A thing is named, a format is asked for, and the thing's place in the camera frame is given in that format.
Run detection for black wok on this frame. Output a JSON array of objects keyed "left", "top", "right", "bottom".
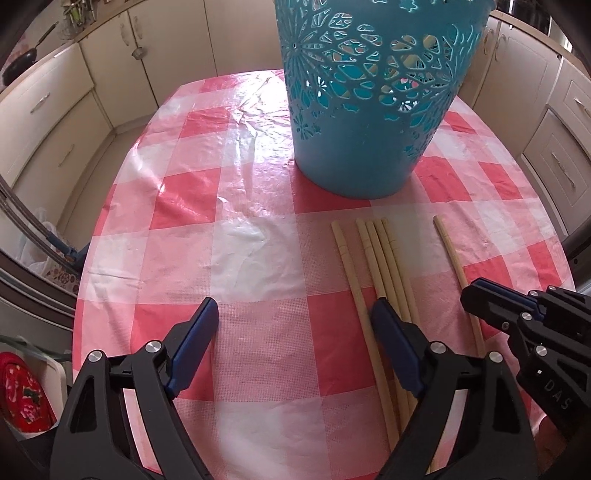
[{"left": 1, "top": 21, "right": 61, "bottom": 86}]

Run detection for wooden chopstick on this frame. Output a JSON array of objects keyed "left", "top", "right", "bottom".
[{"left": 433, "top": 215, "right": 486, "bottom": 358}]

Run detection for blue plastic basket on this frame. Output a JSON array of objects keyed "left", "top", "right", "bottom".
[{"left": 274, "top": 0, "right": 495, "bottom": 200}]

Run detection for beige folding rack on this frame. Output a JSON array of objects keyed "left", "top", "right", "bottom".
[{"left": 0, "top": 335, "right": 75, "bottom": 416}]

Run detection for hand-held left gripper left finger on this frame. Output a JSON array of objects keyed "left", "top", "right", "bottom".
[{"left": 48, "top": 296, "right": 220, "bottom": 480}]

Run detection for red checkered plastic tablecloth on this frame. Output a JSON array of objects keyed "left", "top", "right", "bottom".
[{"left": 71, "top": 69, "right": 575, "bottom": 480}]

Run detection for wall utensil rack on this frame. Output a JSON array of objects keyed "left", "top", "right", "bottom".
[{"left": 60, "top": 0, "right": 100, "bottom": 28}]

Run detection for bundle of wooden chopsticks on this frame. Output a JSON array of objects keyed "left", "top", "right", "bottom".
[{"left": 331, "top": 218, "right": 432, "bottom": 478}]

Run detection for white plastic bag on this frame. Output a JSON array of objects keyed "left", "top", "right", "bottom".
[{"left": 18, "top": 208, "right": 79, "bottom": 294}]

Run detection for grey sliding glass door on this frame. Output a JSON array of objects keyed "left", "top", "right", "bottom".
[{"left": 0, "top": 175, "right": 79, "bottom": 324}]

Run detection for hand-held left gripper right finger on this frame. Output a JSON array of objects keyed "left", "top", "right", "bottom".
[{"left": 370, "top": 296, "right": 541, "bottom": 480}]

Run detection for person's right forearm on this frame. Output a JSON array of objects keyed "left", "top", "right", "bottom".
[{"left": 534, "top": 413, "right": 572, "bottom": 472}]

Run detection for cream base cabinets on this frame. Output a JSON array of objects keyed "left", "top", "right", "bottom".
[{"left": 0, "top": 0, "right": 591, "bottom": 241}]

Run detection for red floral bag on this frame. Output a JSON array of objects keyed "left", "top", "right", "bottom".
[{"left": 0, "top": 352, "right": 58, "bottom": 437}]

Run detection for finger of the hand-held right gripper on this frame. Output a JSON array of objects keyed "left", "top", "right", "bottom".
[
  {"left": 529, "top": 285, "right": 591, "bottom": 352},
  {"left": 460, "top": 277, "right": 578, "bottom": 416}
]

